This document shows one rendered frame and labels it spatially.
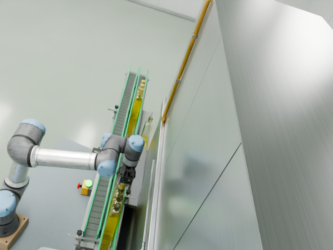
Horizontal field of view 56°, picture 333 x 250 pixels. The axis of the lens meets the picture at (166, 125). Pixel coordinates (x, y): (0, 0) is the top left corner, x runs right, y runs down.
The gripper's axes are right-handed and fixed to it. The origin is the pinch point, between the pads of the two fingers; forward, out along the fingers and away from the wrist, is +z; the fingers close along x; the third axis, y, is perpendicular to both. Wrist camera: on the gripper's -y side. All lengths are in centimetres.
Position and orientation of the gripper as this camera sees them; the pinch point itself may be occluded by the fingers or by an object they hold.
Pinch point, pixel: (123, 182)
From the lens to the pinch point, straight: 169.4
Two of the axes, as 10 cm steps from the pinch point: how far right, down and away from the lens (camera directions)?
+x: 9.6, 2.5, 1.4
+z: -2.9, 7.2, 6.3
